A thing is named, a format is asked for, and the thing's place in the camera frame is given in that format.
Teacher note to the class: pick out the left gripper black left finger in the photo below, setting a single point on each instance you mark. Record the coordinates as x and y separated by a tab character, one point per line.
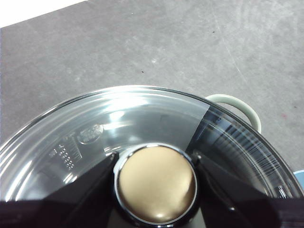
71	204

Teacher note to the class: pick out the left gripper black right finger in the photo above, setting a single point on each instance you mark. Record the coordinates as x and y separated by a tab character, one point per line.
232	204

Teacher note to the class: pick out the blue ribbed bowl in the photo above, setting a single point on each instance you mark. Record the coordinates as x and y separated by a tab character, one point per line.
300	177

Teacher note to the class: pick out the pale green electric steamer pot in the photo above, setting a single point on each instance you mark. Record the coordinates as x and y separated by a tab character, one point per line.
251	111

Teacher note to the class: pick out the glass lid with green knob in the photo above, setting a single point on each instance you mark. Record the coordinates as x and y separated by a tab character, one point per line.
142	114

